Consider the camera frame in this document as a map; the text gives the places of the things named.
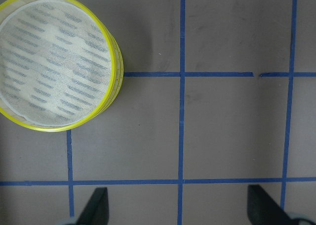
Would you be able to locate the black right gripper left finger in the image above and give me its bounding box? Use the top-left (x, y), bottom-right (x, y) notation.
top-left (77, 187), bottom-right (108, 225)

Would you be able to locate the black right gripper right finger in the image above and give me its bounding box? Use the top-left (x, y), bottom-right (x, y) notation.
top-left (247, 185), bottom-right (296, 225)

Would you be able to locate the small yellow bamboo steamer layer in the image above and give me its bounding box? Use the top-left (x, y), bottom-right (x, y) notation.
top-left (0, 0), bottom-right (124, 132)

